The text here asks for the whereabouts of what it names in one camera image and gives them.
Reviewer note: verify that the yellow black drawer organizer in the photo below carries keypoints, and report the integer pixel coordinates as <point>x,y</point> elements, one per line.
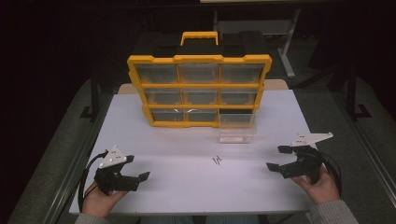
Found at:
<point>199,85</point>

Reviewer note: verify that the black metal stand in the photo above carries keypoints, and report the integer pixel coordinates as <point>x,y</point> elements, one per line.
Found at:
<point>94,93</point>
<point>351,93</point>

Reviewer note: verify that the clear plastic drawer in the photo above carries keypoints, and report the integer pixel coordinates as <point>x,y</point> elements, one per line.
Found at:
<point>238,132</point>

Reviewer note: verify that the small dark screw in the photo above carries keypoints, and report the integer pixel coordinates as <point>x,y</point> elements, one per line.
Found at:
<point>219,160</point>
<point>215,160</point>

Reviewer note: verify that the person's right hand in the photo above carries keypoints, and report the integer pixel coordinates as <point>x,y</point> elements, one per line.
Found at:
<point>322,188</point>

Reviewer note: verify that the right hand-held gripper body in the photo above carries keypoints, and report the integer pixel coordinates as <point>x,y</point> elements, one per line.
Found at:
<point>306,155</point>

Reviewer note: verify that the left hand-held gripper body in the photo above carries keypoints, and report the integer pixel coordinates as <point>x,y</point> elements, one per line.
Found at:
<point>112,158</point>

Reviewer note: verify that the person's left hand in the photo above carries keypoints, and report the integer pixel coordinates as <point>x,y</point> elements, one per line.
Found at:
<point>98,202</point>

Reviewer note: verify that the white metal table frame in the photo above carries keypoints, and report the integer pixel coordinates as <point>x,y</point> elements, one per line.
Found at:
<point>288,46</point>

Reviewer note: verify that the grey metal rail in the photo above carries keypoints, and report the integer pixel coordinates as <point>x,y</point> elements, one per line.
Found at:
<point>367,146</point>
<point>77,161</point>

